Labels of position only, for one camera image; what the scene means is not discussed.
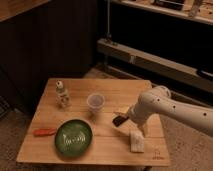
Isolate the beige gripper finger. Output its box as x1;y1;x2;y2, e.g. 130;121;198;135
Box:
114;107;129;116
137;124;147;137

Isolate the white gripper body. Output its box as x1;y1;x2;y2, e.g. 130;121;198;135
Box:
127;103;153;125

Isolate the white rectangular sponge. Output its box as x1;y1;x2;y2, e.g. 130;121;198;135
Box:
130;131;144;153

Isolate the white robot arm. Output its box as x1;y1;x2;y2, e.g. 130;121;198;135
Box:
113;86;213;137

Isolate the translucent ceramic cup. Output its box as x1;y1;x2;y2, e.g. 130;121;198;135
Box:
86;93;105;114

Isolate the black rectangular block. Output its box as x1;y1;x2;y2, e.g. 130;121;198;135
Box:
113;116;128;127

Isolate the wooden table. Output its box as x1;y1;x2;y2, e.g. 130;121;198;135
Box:
17;78;170;166

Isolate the green round plate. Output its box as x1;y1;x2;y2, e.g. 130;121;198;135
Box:
54;119;93;157

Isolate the small white bottle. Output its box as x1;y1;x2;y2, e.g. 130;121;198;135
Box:
56;81;70;107

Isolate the vertical metal pole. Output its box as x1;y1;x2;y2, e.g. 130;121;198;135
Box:
106;0;111;42

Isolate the orange carrot toy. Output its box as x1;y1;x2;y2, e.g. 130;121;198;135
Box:
33;129;57;136

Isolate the metal shelf rail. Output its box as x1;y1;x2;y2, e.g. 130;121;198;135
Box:
97;38;213;93

